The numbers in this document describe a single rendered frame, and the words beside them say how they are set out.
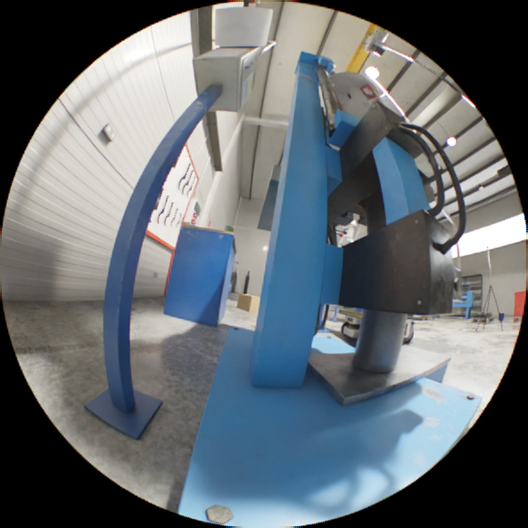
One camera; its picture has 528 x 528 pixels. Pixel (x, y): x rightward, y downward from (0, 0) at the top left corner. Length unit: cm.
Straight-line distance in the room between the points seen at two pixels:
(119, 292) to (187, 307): 134
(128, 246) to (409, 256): 58
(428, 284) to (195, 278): 164
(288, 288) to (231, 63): 86
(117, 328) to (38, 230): 113
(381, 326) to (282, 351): 40
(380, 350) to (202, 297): 146
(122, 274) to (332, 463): 55
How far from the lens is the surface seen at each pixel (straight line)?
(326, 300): 54
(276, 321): 49
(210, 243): 170
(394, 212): 44
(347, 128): 79
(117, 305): 42
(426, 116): 658
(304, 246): 52
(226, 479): 33
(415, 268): 37
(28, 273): 146
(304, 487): 34
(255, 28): 104
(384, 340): 72
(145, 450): 50
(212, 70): 85
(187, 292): 170
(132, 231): 41
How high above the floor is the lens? 42
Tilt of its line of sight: 9 degrees up
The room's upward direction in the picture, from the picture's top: 9 degrees clockwise
